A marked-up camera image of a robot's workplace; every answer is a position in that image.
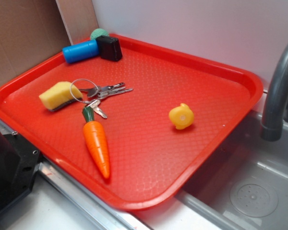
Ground orange toy carrot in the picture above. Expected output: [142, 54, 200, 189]
[82, 106, 110, 179]

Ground red plastic tray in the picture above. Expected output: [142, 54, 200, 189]
[0, 36, 263, 211]

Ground yellow rubber duck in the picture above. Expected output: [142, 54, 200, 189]
[168, 103, 194, 130]

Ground black plastic box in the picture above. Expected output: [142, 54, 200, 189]
[96, 35, 122, 61]

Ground yellow sponge with dark pad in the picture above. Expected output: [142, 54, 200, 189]
[39, 81, 83, 111]

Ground blue plastic cylinder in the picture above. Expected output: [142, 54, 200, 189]
[62, 40, 99, 64]

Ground green textured ball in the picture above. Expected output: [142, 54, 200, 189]
[90, 28, 109, 40]

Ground grey toy faucet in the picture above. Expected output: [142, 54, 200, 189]
[260, 45, 288, 141]

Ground grey plastic sink basin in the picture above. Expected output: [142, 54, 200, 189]
[177, 112, 288, 230]

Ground brown cardboard panel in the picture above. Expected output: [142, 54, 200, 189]
[0, 0, 98, 86]

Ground silver keys on wire ring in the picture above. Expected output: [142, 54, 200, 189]
[69, 79, 133, 119]

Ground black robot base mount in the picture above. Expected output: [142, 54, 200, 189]
[0, 132, 41, 214]

